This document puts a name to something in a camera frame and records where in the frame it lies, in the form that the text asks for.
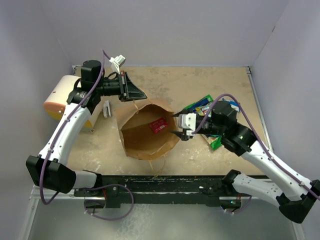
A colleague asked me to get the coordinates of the blue Kettle chips bag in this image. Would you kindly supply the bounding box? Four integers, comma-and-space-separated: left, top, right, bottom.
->
187, 98, 213, 112

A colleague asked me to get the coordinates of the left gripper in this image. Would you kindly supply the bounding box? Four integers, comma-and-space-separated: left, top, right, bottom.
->
96, 71, 147, 103

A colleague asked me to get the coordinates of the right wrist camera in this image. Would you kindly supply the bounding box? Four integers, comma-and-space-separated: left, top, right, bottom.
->
178, 113, 197, 136

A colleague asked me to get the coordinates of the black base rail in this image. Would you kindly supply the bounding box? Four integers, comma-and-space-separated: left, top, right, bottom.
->
74, 175, 244, 210

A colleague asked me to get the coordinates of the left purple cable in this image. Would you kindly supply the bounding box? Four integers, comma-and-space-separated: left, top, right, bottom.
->
39, 49, 135, 221

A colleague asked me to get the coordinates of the orange beige box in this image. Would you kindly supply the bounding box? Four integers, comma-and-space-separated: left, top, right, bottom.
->
43, 75, 104, 131

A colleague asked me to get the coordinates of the small red snack packet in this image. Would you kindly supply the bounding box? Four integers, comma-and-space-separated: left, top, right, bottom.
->
148, 117, 168, 134

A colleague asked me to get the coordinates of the blue snack packet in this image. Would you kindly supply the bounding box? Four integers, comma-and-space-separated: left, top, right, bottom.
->
222, 98, 241, 113

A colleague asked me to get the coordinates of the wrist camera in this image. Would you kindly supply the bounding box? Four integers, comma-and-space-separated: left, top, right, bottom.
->
178, 113, 197, 136
109, 55, 126, 74

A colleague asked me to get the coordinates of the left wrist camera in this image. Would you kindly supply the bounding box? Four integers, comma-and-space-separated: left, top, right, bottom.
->
109, 55, 126, 74

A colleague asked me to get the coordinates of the green white snack packet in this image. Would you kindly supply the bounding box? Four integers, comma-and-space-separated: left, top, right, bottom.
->
184, 94, 222, 151

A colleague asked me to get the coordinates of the brown paper bag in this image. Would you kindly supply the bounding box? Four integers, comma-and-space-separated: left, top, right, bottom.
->
115, 98, 180, 168

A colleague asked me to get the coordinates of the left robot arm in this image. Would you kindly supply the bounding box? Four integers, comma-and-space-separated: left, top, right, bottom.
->
26, 55, 147, 196

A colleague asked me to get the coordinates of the red green Fox's candy packet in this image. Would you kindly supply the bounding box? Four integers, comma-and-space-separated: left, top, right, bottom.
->
195, 103, 212, 117

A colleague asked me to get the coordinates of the small white clip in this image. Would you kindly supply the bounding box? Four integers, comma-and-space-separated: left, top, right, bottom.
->
102, 100, 112, 118

